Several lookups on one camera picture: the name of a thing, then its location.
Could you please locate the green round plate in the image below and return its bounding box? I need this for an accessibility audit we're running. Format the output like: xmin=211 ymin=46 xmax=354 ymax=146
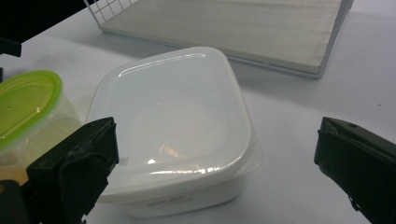
xmin=0 ymin=70 xmax=83 ymax=188

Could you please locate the white lidded plastic container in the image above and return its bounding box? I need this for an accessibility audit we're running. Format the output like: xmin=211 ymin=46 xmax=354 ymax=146
xmin=85 ymin=46 xmax=264 ymax=218

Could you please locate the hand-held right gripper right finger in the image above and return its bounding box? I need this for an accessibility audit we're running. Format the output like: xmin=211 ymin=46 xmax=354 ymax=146
xmin=313 ymin=117 xmax=396 ymax=224

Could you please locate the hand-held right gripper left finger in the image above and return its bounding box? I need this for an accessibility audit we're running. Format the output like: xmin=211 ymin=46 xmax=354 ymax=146
xmin=26 ymin=117 xmax=120 ymax=224

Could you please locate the white wire shelf rack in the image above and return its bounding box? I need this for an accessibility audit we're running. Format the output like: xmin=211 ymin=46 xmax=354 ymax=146
xmin=83 ymin=0 xmax=355 ymax=78

